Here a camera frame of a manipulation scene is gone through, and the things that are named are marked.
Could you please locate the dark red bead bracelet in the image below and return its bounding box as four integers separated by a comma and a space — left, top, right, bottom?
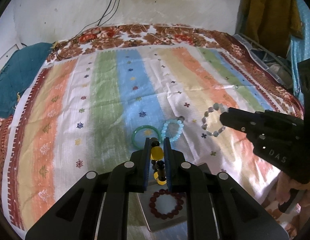
149, 189, 185, 220

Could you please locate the shell and stone bracelet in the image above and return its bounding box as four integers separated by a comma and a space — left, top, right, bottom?
201, 102, 230, 138

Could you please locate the light blue bead bracelet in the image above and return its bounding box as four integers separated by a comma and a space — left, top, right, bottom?
160, 119, 184, 143

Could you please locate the yellow black bead bracelet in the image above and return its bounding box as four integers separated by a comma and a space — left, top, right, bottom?
149, 137, 168, 186

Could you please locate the green jade bangle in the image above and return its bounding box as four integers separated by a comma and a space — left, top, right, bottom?
131, 125, 161, 150

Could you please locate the person's right hand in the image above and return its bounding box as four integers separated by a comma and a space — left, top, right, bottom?
276, 172, 310, 207

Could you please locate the brown floral blanket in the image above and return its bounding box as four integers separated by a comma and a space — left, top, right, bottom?
0, 23, 306, 240

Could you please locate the light blue dotted cloth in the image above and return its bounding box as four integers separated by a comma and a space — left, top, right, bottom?
289, 0, 310, 105

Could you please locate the striped colourful woven mat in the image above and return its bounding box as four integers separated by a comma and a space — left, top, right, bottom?
1, 42, 283, 240

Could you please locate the brown hanging garment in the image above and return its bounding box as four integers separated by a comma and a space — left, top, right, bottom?
242, 0, 303, 57

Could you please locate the teal pillow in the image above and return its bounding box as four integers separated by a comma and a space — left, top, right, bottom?
0, 42, 52, 119

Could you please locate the white headboard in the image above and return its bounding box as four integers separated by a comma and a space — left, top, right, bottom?
0, 44, 22, 72

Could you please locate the grey wire rack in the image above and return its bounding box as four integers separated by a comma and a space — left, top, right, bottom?
233, 34, 293, 89

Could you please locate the black power cable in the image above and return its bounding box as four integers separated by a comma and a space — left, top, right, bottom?
55, 0, 123, 61

